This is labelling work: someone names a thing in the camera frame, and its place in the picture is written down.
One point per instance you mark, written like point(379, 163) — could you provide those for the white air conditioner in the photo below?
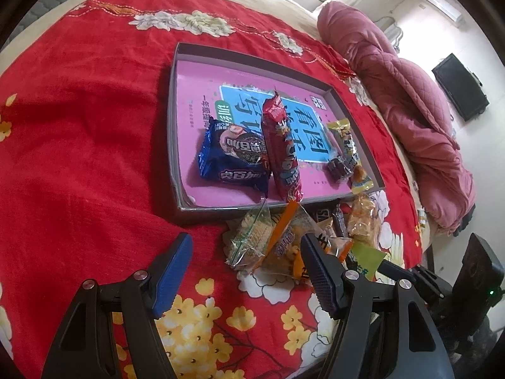
point(440, 6)

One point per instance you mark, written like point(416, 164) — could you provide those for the clear rice cracker packet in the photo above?
point(365, 221)

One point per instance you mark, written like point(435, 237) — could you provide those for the orange peanut packet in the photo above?
point(288, 244)

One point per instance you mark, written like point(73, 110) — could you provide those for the black television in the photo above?
point(461, 87)

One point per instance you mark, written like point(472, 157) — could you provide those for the small wrapped candy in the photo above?
point(415, 186)

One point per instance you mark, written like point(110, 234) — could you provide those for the red floral blanket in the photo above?
point(98, 126)

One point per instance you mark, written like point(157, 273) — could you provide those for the red long snack packet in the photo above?
point(282, 158)

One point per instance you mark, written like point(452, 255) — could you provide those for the yellow white small packet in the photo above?
point(422, 218)

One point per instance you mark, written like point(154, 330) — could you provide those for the clear wavy cracker packet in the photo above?
point(248, 241)

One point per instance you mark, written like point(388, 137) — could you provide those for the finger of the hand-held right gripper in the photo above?
point(396, 270)

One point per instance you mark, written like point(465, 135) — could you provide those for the yellow panda snack packet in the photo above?
point(349, 142)

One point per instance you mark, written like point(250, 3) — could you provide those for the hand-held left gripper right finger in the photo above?
point(321, 280)

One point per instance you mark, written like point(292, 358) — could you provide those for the dark round chocolate candy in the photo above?
point(339, 167)

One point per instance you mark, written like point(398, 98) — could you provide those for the pink book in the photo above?
point(197, 87)

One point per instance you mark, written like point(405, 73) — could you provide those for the grey cardboard box tray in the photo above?
point(172, 126)

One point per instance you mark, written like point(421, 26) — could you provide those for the brown chocolate bar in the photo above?
point(323, 216)

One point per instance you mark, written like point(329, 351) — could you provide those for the small orange-edged snack packet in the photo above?
point(341, 246)

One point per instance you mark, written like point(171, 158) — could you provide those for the white metal frame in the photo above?
point(394, 33)

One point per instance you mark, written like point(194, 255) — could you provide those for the green snack packet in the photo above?
point(365, 258)

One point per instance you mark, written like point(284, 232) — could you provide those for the grey quilted headboard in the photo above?
point(35, 15)

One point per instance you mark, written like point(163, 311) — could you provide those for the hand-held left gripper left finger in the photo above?
point(173, 280)

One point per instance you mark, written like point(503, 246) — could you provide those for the blue cookie packet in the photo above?
point(229, 154)

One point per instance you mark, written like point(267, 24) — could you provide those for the pink quilt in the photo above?
point(394, 87)

